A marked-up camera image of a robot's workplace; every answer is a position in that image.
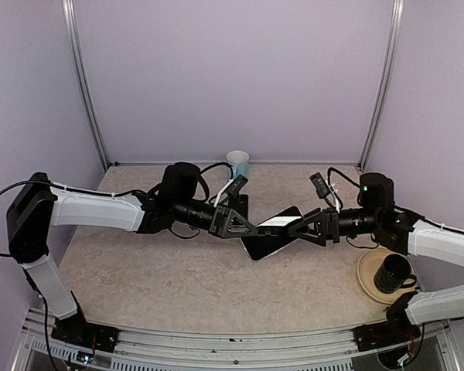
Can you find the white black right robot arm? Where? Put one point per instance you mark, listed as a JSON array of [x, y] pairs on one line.
[[400, 230]]

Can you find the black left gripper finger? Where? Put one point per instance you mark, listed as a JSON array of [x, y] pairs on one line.
[[240, 232], [236, 221]]

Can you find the beige round plate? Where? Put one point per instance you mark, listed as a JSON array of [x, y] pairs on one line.
[[367, 266]]

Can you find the right aluminium corner post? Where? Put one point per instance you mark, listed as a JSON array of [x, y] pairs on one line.
[[397, 16]]

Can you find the aluminium front rail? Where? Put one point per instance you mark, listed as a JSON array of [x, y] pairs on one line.
[[139, 349]]

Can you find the dark green mug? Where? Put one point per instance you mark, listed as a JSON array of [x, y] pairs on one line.
[[394, 273]]

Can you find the light blue ceramic mug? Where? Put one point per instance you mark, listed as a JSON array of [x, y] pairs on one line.
[[239, 163]]

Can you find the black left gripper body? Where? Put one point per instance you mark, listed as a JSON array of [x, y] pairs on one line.
[[217, 219]]

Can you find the silver-edged black smartphone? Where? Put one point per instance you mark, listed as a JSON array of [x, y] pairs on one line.
[[240, 204]]

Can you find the left aluminium corner post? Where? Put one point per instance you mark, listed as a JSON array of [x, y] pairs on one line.
[[70, 19]]

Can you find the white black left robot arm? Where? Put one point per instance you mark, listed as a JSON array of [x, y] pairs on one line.
[[42, 204]]

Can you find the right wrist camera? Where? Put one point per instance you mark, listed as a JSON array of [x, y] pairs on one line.
[[322, 188]]

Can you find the aluminium corner post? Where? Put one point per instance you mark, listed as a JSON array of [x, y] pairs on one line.
[[397, 16], [70, 19]]

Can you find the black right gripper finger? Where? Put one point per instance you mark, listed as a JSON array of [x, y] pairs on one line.
[[309, 235], [308, 224]]

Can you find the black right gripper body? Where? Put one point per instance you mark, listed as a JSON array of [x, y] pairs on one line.
[[332, 218]]

